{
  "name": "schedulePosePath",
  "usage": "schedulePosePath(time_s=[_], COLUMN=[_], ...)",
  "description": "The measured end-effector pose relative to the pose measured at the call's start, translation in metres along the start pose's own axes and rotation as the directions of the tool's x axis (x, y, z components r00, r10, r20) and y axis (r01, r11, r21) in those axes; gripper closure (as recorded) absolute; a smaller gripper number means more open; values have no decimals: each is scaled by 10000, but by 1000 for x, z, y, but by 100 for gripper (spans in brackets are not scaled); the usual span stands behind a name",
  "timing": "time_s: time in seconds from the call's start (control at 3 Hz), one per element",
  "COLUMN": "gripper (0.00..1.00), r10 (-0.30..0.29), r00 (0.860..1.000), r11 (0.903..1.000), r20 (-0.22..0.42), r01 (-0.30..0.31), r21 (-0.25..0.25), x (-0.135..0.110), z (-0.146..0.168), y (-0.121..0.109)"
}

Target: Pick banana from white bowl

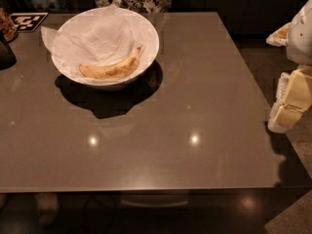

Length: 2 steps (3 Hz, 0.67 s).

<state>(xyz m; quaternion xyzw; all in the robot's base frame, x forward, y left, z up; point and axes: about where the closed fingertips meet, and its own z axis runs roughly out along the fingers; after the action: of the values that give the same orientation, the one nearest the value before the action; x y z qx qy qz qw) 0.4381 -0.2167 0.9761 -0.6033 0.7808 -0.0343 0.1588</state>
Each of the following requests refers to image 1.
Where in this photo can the yellow spotted banana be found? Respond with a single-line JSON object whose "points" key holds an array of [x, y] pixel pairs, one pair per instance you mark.
{"points": [[119, 70]]}

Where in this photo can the white ceramic bowl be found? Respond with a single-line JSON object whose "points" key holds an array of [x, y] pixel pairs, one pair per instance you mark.
{"points": [[146, 33]]}

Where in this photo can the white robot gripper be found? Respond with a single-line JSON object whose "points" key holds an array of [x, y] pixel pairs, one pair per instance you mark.
{"points": [[300, 38]]}

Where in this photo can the brown patterned container left edge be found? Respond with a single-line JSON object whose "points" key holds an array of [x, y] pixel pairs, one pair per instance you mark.
{"points": [[7, 26]]}

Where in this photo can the white crumpled paper liner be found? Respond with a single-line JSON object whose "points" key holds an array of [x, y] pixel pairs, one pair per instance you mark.
{"points": [[99, 36]]}

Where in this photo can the black white fiducial marker card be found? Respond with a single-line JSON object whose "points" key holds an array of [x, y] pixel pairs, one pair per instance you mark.
{"points": [[27, 22]]}

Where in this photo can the dark round object left edge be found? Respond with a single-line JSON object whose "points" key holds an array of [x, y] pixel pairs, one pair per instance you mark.
{"points": [[7, 57]]}

